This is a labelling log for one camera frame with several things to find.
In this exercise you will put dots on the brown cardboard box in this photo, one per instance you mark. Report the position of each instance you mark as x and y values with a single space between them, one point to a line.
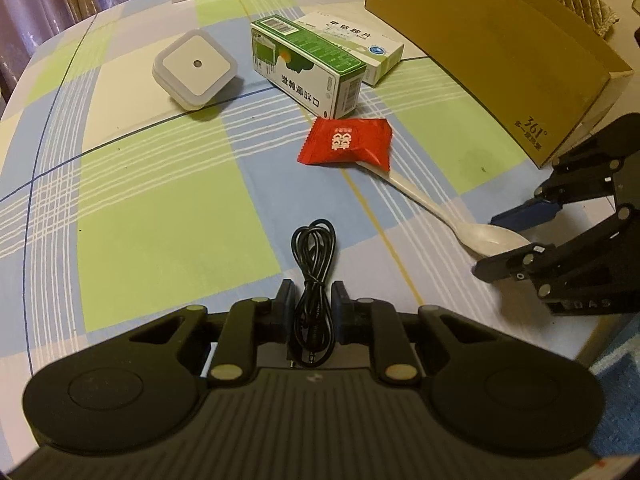
500 45

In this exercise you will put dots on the white medicine box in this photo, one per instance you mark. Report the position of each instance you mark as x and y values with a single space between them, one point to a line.
370 47

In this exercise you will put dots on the white square night light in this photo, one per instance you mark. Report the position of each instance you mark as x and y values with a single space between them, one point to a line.
195 67

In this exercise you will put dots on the checked tablecloth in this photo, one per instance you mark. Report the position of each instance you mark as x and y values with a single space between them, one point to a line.
150 210

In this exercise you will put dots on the white plastic spoon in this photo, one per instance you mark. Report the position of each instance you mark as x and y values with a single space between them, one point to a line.
492 240

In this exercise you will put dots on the red candy packet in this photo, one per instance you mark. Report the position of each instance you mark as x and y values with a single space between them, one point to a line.
345 140

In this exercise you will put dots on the green medicine box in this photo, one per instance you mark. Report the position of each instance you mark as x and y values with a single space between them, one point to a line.
305 65

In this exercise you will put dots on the purple curtain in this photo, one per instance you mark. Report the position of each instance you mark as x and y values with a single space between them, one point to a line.
45 0

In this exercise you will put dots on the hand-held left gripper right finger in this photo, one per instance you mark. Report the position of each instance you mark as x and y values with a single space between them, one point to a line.
341 315

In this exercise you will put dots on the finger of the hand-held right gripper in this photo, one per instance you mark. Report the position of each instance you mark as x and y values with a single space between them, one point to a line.
525 212
510 262

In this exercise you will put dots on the blue chair seat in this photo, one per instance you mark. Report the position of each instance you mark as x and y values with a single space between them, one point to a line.
620 370

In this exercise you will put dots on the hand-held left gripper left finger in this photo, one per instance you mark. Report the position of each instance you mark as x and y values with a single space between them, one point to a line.
285 315

